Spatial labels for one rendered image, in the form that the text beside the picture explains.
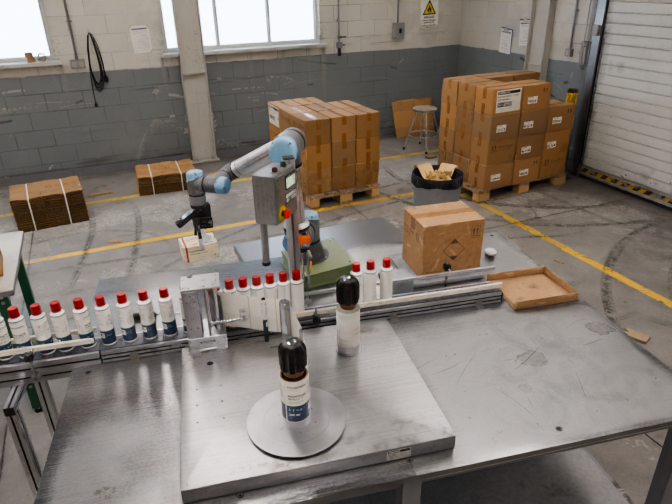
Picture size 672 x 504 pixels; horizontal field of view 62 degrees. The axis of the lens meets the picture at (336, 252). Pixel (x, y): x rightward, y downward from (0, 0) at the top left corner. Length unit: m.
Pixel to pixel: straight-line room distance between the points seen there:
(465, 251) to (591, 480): 1.09
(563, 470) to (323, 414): 1.25
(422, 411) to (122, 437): 0.94
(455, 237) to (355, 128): 3.32
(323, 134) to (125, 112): 2.81
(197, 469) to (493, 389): 1.00
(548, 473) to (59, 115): 6.35
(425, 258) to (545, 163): 3.96
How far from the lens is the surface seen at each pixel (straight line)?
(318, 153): 5.61
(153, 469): 1.83
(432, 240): 2.54
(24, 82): 7.37
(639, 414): 2.11
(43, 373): 2.36
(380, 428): 1.78
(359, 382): 1.94
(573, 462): 2.76
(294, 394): 1.68
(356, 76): 8.15
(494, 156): 5.86
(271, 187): 2.04
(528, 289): 2.66
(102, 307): 2.22
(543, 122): 6.19
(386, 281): 2.29
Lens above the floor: 2.11
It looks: 26 degrees down
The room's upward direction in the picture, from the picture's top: 1 degrees counter-clockwise
